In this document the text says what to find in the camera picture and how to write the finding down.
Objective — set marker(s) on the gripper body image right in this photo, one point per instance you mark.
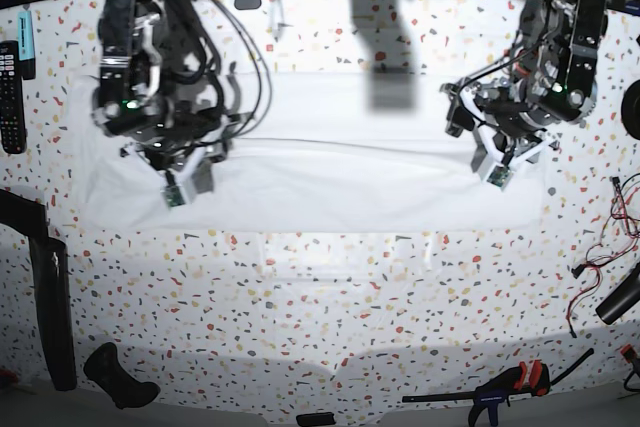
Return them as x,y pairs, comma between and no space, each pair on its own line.
506,116

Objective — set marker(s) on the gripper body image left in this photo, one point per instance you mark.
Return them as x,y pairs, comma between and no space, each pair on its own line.
170,140

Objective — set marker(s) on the white T-shirt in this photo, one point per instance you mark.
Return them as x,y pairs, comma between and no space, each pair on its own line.
335,153

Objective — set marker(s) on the black round object right edge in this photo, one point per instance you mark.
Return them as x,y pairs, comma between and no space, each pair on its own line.
630,110

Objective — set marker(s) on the black chair armrest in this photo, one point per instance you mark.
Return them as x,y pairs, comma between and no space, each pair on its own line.
51,287

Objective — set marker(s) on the black TV remote control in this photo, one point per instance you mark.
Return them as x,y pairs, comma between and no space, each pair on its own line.
13,129

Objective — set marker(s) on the terrazzo pattern table cloth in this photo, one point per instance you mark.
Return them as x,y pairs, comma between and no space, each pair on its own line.
284,323

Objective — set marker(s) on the black cylinder flashlight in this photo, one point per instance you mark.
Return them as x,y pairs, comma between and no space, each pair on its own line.
621,299

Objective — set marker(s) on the teal marker pen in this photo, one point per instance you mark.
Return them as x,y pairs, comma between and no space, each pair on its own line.
26,45

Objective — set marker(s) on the black game controller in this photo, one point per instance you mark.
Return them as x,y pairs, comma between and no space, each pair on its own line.
103,368

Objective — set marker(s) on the small orange clip right edge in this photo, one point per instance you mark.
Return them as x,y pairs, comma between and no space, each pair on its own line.
628,353

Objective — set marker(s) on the black orange bar clamp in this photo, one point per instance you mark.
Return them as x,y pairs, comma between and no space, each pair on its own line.
519,380

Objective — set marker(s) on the small black rectangular device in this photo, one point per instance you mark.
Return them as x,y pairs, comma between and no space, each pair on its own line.
317,419

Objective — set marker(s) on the wrist camera board image left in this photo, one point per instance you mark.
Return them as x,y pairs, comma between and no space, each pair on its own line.
173,196

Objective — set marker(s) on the wrist camera board image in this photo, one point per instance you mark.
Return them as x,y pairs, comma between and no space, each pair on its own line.
173,196
499,176

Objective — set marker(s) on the wrist camera board image right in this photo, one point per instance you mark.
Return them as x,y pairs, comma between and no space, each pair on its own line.
499,176

